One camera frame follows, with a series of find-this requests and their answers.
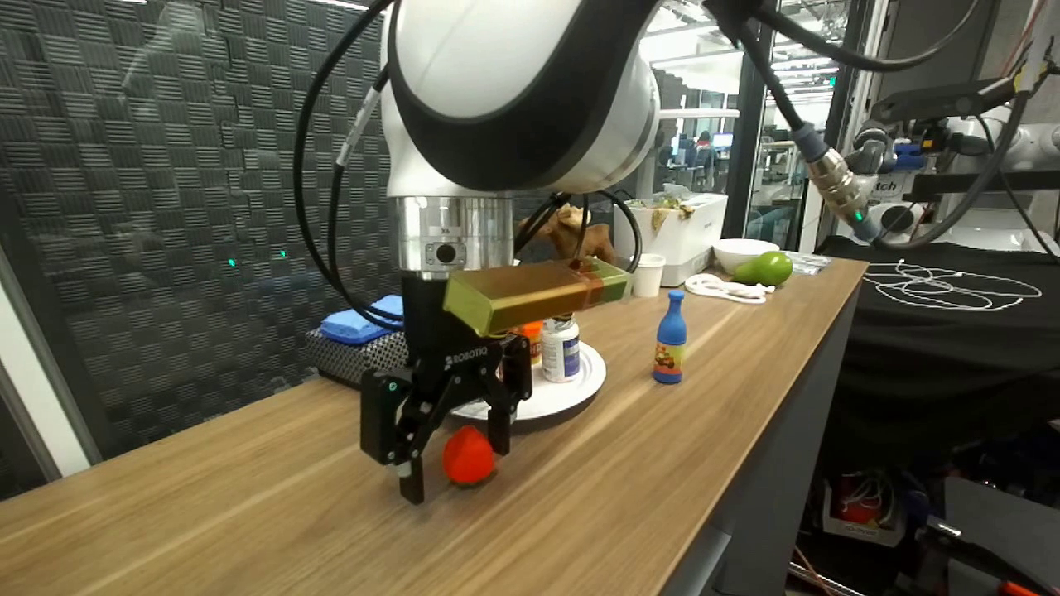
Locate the white round plate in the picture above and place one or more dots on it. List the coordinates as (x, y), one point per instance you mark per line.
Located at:
(573, 392)

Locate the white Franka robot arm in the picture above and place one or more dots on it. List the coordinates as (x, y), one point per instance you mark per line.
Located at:
(499, 86)

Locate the green fruit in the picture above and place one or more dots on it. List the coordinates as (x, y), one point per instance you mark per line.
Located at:
(768, 269)

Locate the dark metal pillar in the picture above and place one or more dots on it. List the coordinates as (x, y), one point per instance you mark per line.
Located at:
(751, 155)

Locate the orange lid dough can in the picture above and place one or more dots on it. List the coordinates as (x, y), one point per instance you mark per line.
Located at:
(535, 336)

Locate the brown moose plush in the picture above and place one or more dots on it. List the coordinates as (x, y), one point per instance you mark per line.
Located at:
(573, 234)

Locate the small clear packet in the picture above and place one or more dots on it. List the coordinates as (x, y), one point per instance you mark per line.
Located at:
(808, 262)

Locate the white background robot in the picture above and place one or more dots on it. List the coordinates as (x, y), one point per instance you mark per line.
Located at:
(996, 138)

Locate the blue bowling pin bottle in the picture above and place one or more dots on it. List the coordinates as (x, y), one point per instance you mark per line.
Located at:
(671, 333)

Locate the white paper cup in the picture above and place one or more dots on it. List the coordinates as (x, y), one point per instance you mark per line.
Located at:
(649, 275)

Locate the white mug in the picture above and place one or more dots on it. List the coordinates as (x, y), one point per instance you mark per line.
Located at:
(690, 227)

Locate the dried leaves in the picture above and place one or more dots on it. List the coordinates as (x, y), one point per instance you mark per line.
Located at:
(666, 209)

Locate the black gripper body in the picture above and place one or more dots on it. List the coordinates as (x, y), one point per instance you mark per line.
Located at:
(434, 351)

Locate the red and white box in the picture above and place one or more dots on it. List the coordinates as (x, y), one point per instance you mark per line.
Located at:
(861, 512)

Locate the white bowl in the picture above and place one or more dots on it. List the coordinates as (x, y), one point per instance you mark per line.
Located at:
(743, 254)

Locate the blue folded cloth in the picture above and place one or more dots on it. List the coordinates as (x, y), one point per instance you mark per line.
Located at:
(351, 327)

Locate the green tape piece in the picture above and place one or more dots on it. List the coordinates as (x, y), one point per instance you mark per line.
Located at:
(281, 257)

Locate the red toy tomato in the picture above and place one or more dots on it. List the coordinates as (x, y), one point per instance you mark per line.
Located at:
(471, 457)

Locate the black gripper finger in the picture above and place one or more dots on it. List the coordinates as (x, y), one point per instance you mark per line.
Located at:
(500, 417)
(410, 474)

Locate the yellow wrist camera box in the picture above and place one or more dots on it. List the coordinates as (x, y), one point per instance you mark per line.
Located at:
(530, 291)

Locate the black table cloth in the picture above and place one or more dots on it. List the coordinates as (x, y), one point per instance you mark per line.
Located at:
(947, 336)

